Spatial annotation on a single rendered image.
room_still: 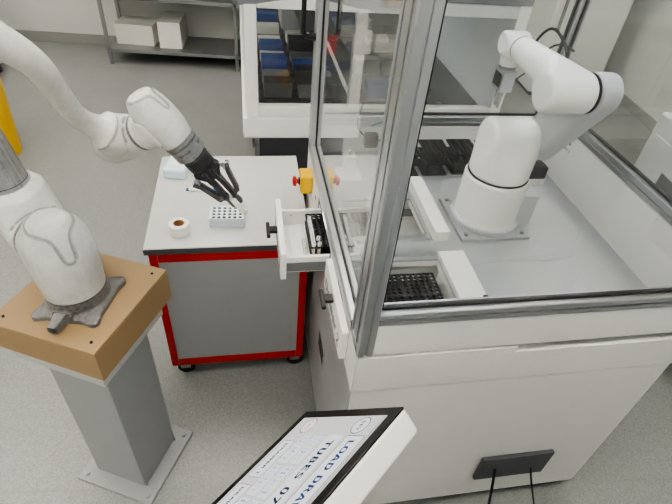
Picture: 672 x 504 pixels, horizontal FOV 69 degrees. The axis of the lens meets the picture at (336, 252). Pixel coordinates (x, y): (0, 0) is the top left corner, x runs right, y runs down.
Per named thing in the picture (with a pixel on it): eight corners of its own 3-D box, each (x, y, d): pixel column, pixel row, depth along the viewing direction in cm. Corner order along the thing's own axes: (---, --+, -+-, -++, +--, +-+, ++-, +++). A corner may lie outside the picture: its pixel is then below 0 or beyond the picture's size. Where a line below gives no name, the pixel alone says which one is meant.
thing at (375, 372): (350, 392, 127) (356, 357, 117) (306, 177, 202) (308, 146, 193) (671, 363, 143) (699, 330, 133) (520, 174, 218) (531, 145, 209)
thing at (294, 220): (285, 273, 153) (286, 258, 149) (280, 222, 172) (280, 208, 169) (409, 267, 160) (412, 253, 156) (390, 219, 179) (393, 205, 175)
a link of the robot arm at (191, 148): (191, 138, 128) (206, 155, 132) (192, 123, 135) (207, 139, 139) (164, 156, 130) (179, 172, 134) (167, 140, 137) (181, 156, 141)
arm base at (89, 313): (20, 332, 125) (11, 317, 121) (66, 273, 141) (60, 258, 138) (89, 340, 124) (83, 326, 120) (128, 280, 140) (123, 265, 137)
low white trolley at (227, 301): (172, 380, 216) (142, 249, 167) (183, 282, 263) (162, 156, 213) (304, 370, 226) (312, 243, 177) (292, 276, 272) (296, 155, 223)
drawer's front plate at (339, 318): (338, 360, 132) (342, 333, 125) (323, 284, 153) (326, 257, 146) (345, 359, 132) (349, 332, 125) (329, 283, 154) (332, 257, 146)
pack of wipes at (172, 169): (186, 180, 201) (184, 171, 198) (162, 178, 200) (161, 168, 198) (196, 162, 212) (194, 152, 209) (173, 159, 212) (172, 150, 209)
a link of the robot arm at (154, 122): (199, 120, 133) (165, 135, 140) (157, 72, 124) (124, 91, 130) (185, 146, 127) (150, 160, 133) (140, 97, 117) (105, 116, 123)
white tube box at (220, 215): (209, 227, 179) (208, 218, 177) (211, 213, 185) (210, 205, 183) (244, 227, 181) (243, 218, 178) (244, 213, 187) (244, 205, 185)
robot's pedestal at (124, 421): (78, 479, 182) (5, 350, 132) (127, 410, 204) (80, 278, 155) (150, 506, 177) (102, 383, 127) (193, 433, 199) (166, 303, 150)
